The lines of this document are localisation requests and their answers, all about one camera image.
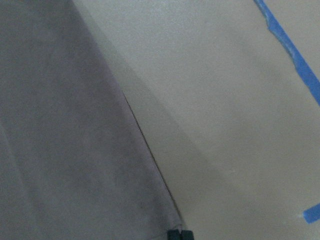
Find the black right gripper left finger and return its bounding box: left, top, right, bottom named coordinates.
left=167, top=229, right=181, bottom=240

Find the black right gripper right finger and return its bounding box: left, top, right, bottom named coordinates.
left=181, top=230, right=194, bottom=240

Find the long blue tape line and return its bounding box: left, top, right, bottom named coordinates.
left=254, top=0, right=320, bottom=105

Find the dark brown t-shirt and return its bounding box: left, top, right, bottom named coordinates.
left=0, top=0, right=182, bottom=240

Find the crossing blue tape line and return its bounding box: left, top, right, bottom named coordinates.
left=302, top=203, right=320, bottom=224

